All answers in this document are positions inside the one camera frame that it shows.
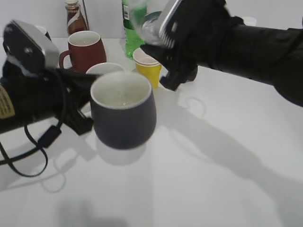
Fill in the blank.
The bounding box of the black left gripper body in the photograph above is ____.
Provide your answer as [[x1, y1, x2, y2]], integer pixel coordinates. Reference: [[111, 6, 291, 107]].
[[2, 63, 93, 135]]

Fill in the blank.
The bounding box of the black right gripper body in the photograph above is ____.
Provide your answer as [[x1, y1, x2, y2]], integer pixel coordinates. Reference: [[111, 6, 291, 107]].
[[160, 0, 244, 91]]

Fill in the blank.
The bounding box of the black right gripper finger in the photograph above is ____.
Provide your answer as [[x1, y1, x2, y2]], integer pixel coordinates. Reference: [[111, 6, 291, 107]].
[[140, 44, 177, 71]]

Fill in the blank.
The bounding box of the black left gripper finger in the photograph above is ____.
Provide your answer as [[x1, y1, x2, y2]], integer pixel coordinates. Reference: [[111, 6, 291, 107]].
[[56, 69, 101, 89]]

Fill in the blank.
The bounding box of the clear plastic juice bottle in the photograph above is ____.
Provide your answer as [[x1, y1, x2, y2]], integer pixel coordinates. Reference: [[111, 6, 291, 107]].
[[128, 0, 169, 46]]

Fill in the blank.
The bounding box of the dark grey round mug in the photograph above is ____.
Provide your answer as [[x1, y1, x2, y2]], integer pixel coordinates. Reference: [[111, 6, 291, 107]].
[[90, 71, 157, 149]]

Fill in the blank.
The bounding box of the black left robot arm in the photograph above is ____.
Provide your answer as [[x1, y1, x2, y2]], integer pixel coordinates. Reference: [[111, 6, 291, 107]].
[[0, 62, 98, 135]]

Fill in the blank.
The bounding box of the white mug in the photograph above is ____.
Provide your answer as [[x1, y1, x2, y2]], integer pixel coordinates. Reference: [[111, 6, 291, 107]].
[[86, 62, 125, 75]]

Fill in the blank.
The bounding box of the red brown mug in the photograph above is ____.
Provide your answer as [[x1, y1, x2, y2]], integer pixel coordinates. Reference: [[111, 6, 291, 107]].
[[59, 31, 107, 72]]

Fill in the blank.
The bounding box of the black tall mug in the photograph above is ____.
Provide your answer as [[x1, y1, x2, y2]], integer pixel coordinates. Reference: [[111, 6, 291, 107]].
[[35, 26, 51, 41]]

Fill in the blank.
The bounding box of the yellow paper cup stack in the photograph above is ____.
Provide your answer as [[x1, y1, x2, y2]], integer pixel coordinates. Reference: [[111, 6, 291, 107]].
[[133, 48, 162, 88]]

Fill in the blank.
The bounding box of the white paper cup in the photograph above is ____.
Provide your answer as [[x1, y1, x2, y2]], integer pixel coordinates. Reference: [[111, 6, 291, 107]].
[[241, 17, 257, 26]]

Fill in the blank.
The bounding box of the green plastic soda bottle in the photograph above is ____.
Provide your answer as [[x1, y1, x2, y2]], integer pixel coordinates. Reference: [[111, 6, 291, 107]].
[[121, 0, 147, 60]]

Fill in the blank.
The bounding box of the brown coffee drink bottle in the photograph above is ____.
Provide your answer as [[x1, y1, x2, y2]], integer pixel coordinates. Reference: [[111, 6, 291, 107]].
[[64, 0, 89, 35]]

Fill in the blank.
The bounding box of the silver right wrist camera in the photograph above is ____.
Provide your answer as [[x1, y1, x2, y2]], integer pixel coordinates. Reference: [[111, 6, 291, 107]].
[[157, 0, 182, 49]]

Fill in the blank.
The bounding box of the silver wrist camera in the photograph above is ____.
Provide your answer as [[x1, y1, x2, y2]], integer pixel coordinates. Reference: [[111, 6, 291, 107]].
[[3, 19, 60, 73], [157, 0, 182, 49]]

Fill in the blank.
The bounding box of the black camera cable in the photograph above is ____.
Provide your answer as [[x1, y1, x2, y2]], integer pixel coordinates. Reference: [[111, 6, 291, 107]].
[[0, 70, 69, 177]]

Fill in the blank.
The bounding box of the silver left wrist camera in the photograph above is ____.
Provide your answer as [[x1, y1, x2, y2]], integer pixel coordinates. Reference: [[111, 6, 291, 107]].
[[3, 19, 60, 73]]

